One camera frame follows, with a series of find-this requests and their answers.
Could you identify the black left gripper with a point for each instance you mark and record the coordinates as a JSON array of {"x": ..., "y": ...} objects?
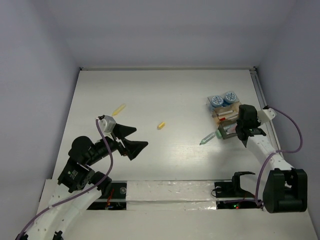
[{"x": 133, "y": 147}]

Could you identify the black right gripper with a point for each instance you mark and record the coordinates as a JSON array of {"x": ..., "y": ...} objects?
[{"x": 257, "y": 124}]

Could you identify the yellow highlighter pen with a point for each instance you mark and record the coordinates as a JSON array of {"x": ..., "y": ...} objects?
[{"x": 119, "y": 109}]

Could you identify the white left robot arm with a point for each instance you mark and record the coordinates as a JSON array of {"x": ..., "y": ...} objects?
[{"x": 83, "y": 180}]

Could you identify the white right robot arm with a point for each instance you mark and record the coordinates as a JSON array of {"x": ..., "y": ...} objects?
[{"x": 280, "y": 188}]

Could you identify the compartmented organizer tray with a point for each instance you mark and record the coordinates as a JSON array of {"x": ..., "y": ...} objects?
[{"x": 224, "y": 110}]

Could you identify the green highlighter pen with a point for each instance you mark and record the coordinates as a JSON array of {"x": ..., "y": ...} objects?
[{"x": 209, "y": 137}]

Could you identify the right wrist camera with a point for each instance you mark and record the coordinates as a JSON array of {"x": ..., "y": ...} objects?
[{"x": 266, "y": 115}]

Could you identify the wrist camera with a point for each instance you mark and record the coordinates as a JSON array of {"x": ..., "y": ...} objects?
[
  {"x": 105, "y": 124},
  {"x": 266, "y": 115}
]

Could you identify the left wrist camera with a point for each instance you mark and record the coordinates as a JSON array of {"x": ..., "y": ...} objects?
[{"x": 105, "y": 124}]

